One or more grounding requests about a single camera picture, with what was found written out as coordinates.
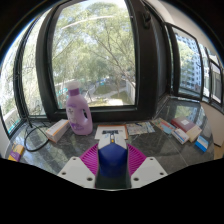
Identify red book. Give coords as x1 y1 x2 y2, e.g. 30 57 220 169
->
170 115 203 143

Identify white card with dark print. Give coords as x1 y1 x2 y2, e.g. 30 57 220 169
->
94 124 129 141

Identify pale printed leaflet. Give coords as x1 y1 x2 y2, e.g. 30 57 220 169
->
126 121 156 136

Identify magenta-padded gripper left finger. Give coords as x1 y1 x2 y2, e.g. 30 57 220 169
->
57 143 101 188

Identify yellow and purple box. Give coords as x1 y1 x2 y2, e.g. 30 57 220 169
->
7 143 26 163

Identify blue and white computer mouse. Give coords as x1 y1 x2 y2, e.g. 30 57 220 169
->
97 137 129 179

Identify black wire ring stand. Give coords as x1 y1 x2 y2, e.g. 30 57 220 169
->
16 66 51 153

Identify small white and blue box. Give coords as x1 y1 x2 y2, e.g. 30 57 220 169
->
171 128 190 145

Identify purple detergent bottle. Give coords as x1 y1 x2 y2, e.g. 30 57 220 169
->
65 80 94 136

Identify orange and white box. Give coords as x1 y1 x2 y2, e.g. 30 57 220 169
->
45 119 71 144

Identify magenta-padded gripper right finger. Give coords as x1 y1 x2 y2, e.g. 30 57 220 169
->
126 143 168 189

